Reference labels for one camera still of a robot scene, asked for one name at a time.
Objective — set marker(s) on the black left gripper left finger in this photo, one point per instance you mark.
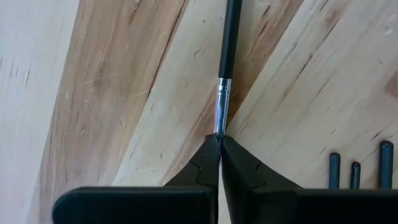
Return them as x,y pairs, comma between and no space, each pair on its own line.
205,168

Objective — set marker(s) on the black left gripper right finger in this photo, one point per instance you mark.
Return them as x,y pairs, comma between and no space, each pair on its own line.
242,177

